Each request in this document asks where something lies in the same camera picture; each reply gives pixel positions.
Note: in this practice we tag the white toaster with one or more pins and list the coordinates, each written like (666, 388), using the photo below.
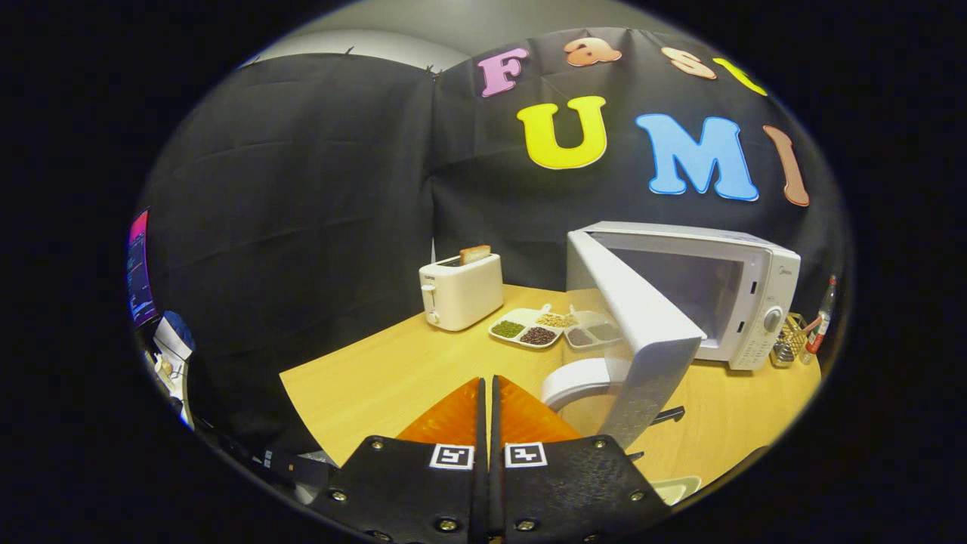
(464, 295)

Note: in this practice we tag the white and blue object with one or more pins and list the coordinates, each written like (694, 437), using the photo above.
(175, 344)

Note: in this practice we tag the small black object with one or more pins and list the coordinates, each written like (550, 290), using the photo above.
(668, 415)

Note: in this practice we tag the clear bottle with red label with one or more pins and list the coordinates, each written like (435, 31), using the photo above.
(822, 317)

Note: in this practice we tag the white microwave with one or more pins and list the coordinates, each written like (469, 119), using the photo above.
(642, 317)

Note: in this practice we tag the red striped straw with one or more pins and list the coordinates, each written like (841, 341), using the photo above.
(812, 325)

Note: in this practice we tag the toast slice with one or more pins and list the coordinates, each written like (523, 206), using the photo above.
(474, 254)

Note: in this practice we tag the small square white plate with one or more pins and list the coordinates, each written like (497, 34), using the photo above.
(680, 487)

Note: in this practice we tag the white divided tray of beans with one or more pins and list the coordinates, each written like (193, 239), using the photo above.
(525, 329)

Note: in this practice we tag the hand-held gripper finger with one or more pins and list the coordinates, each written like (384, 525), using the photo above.
(496, 423)
(481, 423)

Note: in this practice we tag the computer monitor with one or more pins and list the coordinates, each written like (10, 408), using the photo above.
(140, 272)

